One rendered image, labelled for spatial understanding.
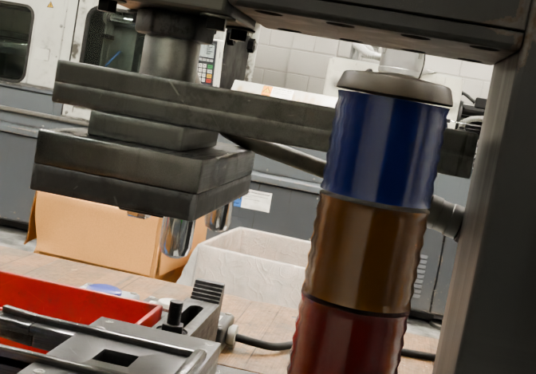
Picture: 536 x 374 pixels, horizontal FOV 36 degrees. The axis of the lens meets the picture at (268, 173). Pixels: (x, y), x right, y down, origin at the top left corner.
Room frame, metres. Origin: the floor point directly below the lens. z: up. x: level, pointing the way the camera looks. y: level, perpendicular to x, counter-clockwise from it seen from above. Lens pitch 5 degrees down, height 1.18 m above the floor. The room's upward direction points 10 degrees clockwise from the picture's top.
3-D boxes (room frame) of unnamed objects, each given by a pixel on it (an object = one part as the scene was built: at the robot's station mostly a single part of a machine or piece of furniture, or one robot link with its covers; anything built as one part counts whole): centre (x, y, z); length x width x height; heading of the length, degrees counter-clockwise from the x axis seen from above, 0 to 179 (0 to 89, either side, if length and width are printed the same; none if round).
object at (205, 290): (0.80, 0.04, 0.95); 0.06 x 0.03 x 0.09; 172
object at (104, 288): (0.93, 0.16, 0.93); 0.04 x 0.04 x 0.02
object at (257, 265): (3.02, -0.12, 0.40); 0.69 x 0.60 x 0.50; 168
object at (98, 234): (3.09, 0.51, 0.43); 0.59 x 0.54 x 0.58; 168
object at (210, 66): (5.13, 0.47, 1.27); 0.23 x 0.18 x 0.38; 169
